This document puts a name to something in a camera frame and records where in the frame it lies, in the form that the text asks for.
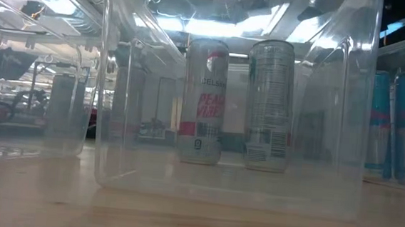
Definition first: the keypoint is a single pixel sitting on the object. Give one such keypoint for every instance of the black softbox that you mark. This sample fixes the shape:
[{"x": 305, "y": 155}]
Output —
[{"x": 11, "y": 66}]

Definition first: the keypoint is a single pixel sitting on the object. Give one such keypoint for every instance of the silver spiral ventilation duct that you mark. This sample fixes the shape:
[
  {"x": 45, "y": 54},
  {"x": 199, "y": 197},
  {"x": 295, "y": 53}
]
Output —
[{"x": 83, "y": 24}]

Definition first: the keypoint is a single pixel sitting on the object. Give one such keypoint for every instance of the white Celsius drink can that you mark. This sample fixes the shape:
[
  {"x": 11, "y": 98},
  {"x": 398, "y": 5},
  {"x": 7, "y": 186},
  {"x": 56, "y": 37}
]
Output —
[
  {"x": 269, "y": 107},
  {"x": 203, "y": 103}
]

